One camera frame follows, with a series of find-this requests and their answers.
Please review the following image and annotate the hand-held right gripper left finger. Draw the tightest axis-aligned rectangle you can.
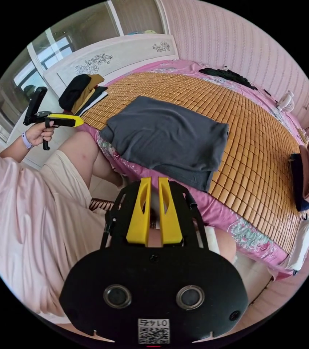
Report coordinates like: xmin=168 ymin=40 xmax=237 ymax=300
xmin=126 ymin=176 xmax=152 ymax=245

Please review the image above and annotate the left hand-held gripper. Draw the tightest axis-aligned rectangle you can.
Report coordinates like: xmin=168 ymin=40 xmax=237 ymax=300
xmin=23 ymin=111 xmax=85 ymax=151

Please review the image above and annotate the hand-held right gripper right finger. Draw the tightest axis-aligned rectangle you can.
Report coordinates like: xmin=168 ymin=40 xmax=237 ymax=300
xmin=158 ymin=177 xmax=184 ymax=245

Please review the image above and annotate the person's left forearm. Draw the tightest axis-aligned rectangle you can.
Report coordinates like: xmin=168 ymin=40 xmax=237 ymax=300
xmin=0 ymin=131 xmax=34 ymax=164

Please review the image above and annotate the dark gray short sleeve shirt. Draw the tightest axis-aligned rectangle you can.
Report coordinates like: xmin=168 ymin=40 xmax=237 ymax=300
xmin=99 ymin=95 xmax=230 ymax=193

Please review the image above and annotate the person's left hand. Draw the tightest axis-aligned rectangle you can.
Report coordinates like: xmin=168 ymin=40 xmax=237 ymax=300
xmin=21 ymin=121 xmax=55 ymax=149

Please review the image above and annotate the pile of clothes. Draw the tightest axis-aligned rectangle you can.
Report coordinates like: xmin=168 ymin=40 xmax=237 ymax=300
xmin=288 ymin=143 xmax=309 ymax=214
xmin=58 ymin=73 xmax=109 ymax=117

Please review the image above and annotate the window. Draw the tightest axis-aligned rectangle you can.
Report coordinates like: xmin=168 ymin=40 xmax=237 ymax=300
xmin=0 ymin=0 xmax=171 ymax=143

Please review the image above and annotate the person's body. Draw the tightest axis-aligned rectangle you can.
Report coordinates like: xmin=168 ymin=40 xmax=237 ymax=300
xmin=0 ymin=117 xmax=237 ymax=325

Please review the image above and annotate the bed with woven mat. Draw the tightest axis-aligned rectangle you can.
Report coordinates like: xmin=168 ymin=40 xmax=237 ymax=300
xmin=43 ymin=34 xmax=309 ymax=282

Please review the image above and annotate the black garment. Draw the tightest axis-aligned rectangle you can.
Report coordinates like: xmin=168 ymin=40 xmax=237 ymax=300
xmin=199 ymin=67 xmax=259 ymax=91

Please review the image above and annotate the small white fan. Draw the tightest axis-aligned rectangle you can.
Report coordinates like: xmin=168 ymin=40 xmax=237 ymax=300
xmin=276 ymin=91 xmax=297 ymax=113

